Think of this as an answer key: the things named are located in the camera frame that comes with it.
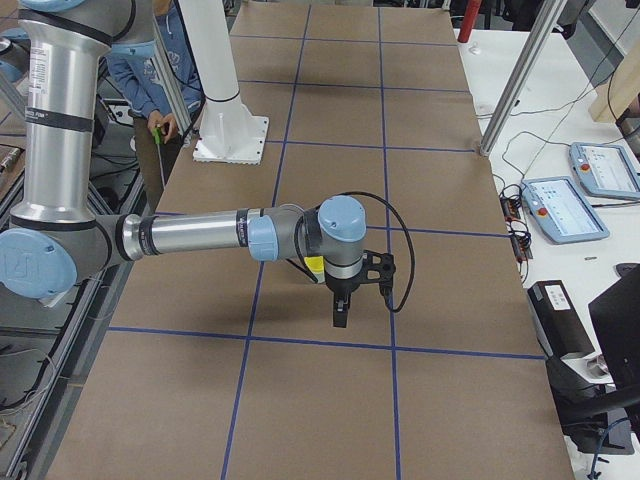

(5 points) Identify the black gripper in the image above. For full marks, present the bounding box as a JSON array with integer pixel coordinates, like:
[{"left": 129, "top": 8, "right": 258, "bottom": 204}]
[{"left": 325, "top": 274, "right": 360, "bottom": 328}]

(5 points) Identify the yellow plastic cup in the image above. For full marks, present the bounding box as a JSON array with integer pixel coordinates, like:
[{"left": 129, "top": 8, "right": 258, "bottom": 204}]
[{"left": 304, "top": 256, "right": 325, "bottom": 283}]

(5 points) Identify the black box with label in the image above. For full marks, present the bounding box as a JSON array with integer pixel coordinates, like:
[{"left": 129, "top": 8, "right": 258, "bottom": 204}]
[{"left": 527, "top": 280, "right": 595, "bottom": 360}]

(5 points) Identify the near teach pendant tablet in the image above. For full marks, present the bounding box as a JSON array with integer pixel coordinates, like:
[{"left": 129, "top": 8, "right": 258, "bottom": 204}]
[{"left": 521, "top": 176, "right": 610, "bottom": 244}]

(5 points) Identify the teach pendant tablet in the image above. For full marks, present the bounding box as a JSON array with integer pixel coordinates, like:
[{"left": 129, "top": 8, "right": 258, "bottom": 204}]
[
  {"left": 521, "top": 176, "right": 610, "bottom": 244},
  {"left": 569, "top": 142, "right": 639, "bottom": 200}
]

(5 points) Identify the long reacher grabber tool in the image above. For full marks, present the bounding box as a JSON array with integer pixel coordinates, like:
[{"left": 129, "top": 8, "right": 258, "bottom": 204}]
[{"left": 152, "top": 125, "right": 166, "bottom": 189}]

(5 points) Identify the black monitor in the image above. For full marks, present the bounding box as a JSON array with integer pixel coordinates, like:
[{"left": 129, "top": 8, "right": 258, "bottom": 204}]
[{"left": 588, "top": 266, "right": 639, "bottom": 387}]

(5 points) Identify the far teach pendant tablet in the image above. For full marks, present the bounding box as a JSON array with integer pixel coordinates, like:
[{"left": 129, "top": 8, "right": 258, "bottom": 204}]
[{"left": 569, "top": 142, "right": 639, "bottom": 200}]

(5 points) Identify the person in blue hoodie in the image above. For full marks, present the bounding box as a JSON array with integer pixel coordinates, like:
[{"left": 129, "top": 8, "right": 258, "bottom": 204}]
[{"left": 107, "top": 1, "right": 201, "bottom": 143}]

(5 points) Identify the red cylinder bottle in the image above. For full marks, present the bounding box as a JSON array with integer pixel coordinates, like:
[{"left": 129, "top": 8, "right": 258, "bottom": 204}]
[{"left": 457, "top": 0, "right": 482, "bottom": 44}]

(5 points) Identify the aluminium frame post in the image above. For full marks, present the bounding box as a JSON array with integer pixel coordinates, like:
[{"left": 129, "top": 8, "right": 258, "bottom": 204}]
[{"left": 479, "top": 0, "right": 567, "bottom": 157}]

